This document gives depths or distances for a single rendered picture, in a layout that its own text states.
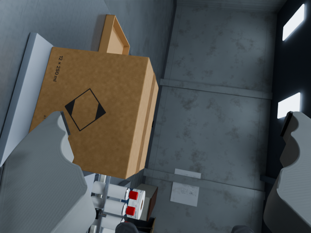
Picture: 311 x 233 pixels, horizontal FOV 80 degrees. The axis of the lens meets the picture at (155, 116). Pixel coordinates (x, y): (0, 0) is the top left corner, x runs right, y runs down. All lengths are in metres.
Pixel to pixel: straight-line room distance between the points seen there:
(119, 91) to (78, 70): 0.12
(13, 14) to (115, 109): 0.30
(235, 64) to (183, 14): 3.53
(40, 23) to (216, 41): 9.35
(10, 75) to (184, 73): 8.49
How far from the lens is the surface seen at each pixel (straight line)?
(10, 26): 0.55
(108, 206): 0.90
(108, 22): 0.93
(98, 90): 0.49
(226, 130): 8.42
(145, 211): 6.29
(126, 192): 0.87
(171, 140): 8.12
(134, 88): 0.46
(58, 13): 0.67
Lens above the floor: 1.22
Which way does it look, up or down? 8 degrees down
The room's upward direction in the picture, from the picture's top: 99 degrees clockwise
